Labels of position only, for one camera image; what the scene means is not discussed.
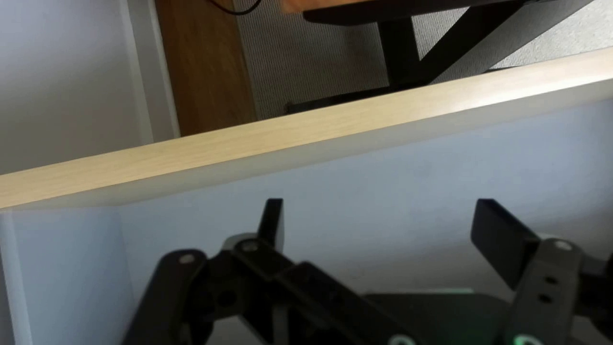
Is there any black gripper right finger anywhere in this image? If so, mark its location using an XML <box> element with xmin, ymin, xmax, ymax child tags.
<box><xmin>470</xmin><ymin>197</ymin><xmax>613</xmax><ymax>345</ymax></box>

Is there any black metal stand frame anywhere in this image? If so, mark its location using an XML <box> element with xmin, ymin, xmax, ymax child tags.
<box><xmin>284</xmin><ymin>0</ymin><xmax>596</xmax><ymax>114</ymax></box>

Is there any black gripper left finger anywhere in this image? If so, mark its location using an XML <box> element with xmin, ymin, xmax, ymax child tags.
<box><xmin>123</xmin><ymin>197</ymin><xmax>424</xmax><ymax>345</ymax></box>

